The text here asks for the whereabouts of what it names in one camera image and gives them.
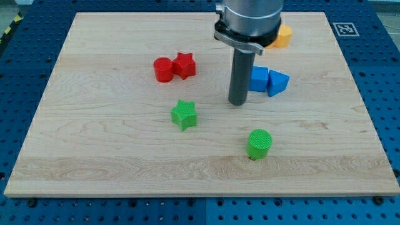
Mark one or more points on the green star block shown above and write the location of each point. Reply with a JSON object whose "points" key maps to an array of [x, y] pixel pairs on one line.
{"points": [[184, 114]]}

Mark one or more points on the red star block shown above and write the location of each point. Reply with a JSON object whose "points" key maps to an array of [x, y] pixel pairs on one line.
{"points": [[184, 65]]}

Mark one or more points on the red cylinder block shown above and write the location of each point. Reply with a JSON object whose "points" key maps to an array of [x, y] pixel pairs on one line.
{"points": [[163, 69]]}

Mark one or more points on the light wooden board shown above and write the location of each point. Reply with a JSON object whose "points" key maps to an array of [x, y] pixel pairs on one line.
{"points": [[103, 126]]}

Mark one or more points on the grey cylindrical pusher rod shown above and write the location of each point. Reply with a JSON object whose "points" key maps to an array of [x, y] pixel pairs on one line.
{"points": [[242, 66]]}

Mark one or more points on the green cylinder block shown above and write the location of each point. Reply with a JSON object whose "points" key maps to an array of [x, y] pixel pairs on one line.
{"points": [[258, 144]]}

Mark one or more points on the blue cube block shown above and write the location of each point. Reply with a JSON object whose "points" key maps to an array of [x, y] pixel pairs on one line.
{"points": [[259, 79]]}

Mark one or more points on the blue triangle block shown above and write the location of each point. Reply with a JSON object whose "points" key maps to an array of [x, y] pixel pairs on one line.
{"points": [[277, 83]]}

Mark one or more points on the yellow hexagon block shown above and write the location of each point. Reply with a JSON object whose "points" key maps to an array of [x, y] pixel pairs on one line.
{"points": [[283, 38]]}

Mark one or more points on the fiducial marker tag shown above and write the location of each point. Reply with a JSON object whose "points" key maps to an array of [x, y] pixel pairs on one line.
{"points": [[345, 29]]}

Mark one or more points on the black screw left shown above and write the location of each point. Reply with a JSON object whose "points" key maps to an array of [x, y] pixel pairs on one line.
{"points": [[31, 203]]}

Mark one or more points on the black screw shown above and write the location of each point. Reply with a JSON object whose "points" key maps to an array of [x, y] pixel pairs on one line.
{"points": [[378, 200], [31, 203]]}

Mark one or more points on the black screw right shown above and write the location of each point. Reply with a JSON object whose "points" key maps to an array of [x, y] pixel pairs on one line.
{"points": [[378, 200]]}

